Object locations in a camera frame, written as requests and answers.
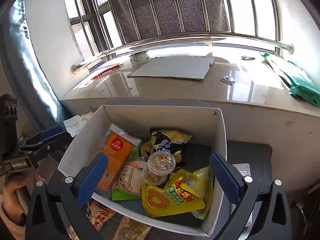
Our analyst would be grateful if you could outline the white rice cake snack bag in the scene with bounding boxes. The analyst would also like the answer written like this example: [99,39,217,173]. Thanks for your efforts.
[114,160,148,195]

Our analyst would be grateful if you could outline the orange snack packet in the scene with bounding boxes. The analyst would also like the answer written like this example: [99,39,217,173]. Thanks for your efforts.
[98,123,142,192]

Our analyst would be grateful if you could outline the clear jelly cup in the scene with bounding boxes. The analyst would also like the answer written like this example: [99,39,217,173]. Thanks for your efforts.
[148,151,176,176]
[143,168,167,186]

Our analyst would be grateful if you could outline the yellow sunflower snack bag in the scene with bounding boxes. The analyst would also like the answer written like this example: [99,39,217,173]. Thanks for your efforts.
[142,175,204,218]

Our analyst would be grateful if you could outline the black yellow chips bag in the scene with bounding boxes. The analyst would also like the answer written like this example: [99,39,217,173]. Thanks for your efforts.
[150,128,193,154]

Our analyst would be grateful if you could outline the green seaweed snack bag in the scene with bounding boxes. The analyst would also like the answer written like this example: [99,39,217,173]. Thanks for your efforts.
[111,189,142,201]

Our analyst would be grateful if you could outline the yellow potato chips bag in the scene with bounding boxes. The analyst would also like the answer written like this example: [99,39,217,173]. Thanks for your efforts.
[170,166,214,220]

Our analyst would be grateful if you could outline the fluffy cream sleeve forearm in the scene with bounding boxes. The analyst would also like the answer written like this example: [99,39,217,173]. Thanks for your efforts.
[1,194,25,240]

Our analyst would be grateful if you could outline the person's left hand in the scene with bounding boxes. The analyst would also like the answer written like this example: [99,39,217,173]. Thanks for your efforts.
[1,173,46,227]

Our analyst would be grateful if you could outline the cow pattern snack bag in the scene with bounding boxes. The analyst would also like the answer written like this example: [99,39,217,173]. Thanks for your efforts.
[83,199,116,232]

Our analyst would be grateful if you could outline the tissue pack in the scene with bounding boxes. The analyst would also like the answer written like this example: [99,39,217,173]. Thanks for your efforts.
[63,111,94,138]

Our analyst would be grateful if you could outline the white remote control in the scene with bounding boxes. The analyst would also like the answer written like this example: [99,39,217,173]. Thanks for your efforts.
[231,162,253,228]

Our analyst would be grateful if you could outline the grey-blue curtain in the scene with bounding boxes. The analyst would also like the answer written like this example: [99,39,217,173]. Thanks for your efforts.
[1,0,70,129]

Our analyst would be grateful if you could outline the green plastic bag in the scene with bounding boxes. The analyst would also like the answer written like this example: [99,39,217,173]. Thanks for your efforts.
[260,53,319,107]

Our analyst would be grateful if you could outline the grey hanging towel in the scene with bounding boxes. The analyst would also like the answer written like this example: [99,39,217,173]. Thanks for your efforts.
[109,0,230,44]

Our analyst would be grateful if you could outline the flat cardboard sheet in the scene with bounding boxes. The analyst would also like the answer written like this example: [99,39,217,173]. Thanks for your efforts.
[127,56,214,81]

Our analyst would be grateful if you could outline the steel window rail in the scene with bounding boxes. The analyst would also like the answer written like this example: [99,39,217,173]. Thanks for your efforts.
[71,32,295,75]

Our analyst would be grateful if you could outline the red bead string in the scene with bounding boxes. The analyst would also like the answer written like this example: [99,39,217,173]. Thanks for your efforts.
[90,63,124,81]

